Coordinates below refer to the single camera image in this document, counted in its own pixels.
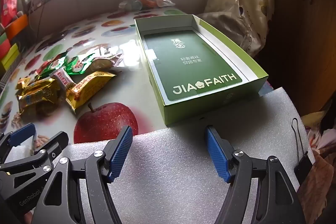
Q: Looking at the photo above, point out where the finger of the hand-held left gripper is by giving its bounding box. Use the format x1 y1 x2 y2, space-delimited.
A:
0 123 36 151
0 131 69 197

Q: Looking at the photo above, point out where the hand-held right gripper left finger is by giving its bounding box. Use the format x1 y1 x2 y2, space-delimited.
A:
31 125 134 224

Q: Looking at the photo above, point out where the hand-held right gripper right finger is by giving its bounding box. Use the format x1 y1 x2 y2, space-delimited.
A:
204 125 301 224

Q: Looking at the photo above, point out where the gold snack packet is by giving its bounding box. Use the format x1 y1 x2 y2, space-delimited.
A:
20 76 62 101
17 93 66 117

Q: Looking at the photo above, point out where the small gold candy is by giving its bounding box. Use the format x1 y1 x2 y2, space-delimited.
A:
15 77 31 89

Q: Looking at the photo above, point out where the small red-white snack packet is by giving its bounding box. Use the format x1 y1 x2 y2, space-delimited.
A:
50 69 73 88

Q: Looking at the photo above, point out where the yellow orange-print snack packet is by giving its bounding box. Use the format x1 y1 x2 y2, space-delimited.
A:
66 70 116 115

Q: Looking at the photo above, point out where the green cookie snack packet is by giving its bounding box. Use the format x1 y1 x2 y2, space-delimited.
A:
39 55 68 80

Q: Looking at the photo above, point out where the green cardboard box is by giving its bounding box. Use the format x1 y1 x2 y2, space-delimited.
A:
134 14 269 127

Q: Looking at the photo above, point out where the white foam sheet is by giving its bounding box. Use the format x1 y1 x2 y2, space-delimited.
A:
10 87 315 224

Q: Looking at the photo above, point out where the black-white striped box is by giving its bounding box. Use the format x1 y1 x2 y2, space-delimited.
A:
0 55 27 86

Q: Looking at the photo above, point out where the yellow-green box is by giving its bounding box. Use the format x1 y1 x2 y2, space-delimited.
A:
0 43 21 71

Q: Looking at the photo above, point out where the black binder clip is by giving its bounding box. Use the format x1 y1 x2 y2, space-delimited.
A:
291 118 314 185

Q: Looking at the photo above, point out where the red patterned box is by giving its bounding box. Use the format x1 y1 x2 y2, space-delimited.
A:
0 39 12 60

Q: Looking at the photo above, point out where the brown cloth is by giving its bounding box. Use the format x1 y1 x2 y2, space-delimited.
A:
297 151 336 224

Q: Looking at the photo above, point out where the floral cloth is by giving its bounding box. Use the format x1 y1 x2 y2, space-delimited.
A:
299 109 336 157

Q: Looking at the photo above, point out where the orange box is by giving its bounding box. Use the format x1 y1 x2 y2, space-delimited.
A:
5 14 29 42

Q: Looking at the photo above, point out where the dark wooden cabinet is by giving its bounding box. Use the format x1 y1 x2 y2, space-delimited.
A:
262 0 336 115

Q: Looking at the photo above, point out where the cream printed curtain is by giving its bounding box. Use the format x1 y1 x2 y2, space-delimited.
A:
203 0 276 58

